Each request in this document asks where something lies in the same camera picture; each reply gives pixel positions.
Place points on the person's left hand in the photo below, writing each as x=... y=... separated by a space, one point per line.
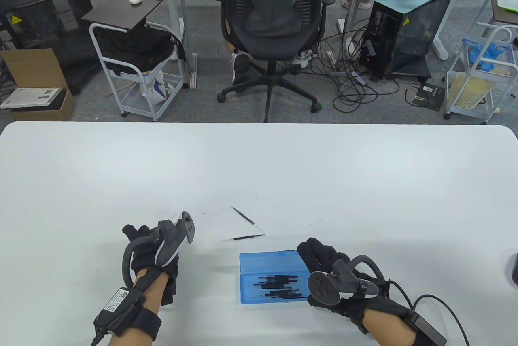
x=172 y=273

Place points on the person's right hand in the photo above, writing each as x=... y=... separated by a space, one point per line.
x=319 y=255

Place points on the blue stationery box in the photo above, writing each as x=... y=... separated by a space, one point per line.
x=275 y=261

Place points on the group of black pen refills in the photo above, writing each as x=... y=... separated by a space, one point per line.
x=279 y=281

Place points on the single black pen refill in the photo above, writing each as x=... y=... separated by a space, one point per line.
x=245 y=216
x=247 y=236

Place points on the person's left forearm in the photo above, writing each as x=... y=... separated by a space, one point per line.
x=151 y=293

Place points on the person's right forearm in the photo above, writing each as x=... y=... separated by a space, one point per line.
x=384 y=332

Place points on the flat white box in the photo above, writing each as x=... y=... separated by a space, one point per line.
x=30 y=96

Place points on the brown cardboard box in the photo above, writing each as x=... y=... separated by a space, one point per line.
x=32 y=68

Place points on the grey tracking controller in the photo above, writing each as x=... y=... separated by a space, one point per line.
x=172 y=240
x=323 y=289

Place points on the black wrist module white label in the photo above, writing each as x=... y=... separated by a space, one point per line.
x=121 y=309

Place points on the white metal trolley cart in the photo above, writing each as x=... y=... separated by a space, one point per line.
x=137 y=99
x=471 y=112

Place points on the white plastic bag blue print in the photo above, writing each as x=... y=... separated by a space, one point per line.
x=156 y=87

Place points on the flat black package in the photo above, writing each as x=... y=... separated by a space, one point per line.
x=427 y=95

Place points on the dark rounded object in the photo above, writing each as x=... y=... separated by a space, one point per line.
x=514 y=269

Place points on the white power strip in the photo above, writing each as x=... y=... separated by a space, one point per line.
x=332 y=58

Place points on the black mesh office chair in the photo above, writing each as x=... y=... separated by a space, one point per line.
x=275 y=46

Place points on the yellow basket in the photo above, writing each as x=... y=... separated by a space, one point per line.
x=469 y=91

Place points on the black bag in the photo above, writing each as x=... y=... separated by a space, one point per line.
x=133 y=48

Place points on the black glass-sided computer tower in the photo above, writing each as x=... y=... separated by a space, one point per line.
x=417 y=38

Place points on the white desk leg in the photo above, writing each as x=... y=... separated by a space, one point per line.
x=178 y=18
x=445 y=26
x=354 y=6

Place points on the dark brown side table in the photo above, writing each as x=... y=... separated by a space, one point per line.
x=502 y=16
x=121 y=10

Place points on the black computer case yellow sticker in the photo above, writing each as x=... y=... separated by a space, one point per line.
x=40 y=10

